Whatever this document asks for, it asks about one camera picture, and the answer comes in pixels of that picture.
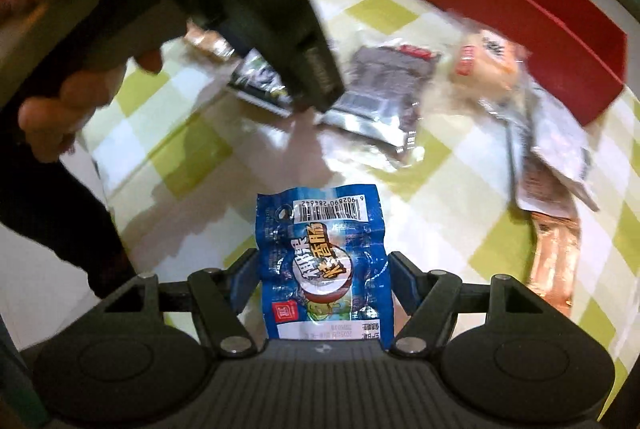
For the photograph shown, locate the waffle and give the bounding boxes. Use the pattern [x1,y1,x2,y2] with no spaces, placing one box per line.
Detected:
[183,21,234,63]

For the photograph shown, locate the blue sausage snack packet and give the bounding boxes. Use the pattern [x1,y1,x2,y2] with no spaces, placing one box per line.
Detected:
[255,184,394,348]

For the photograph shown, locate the copper foil snack packet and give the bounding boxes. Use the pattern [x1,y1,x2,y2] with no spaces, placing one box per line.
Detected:
[527,212,580,317]

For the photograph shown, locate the silver black snack packet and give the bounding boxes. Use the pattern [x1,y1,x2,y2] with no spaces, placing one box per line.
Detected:
[227,49,294,117]

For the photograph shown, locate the white snack pouch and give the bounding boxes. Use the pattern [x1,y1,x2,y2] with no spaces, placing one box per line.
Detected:
[526,79,600,212]

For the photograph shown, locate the dark jerky packet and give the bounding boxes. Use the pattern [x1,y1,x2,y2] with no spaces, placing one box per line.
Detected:
[320,40,440,154]

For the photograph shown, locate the steamed cake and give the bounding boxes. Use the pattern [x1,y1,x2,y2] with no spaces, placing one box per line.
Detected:
[449,28,529,102]

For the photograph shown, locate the small clear meat packet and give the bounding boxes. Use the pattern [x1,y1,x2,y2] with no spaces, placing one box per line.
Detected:
[480,100,578,220]

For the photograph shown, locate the green checkered tablecloth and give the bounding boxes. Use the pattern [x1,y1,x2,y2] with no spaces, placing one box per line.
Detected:
[81,0,639,407]

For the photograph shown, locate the red cardboard box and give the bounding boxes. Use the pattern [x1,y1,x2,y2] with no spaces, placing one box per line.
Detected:
[426,0,627,125]

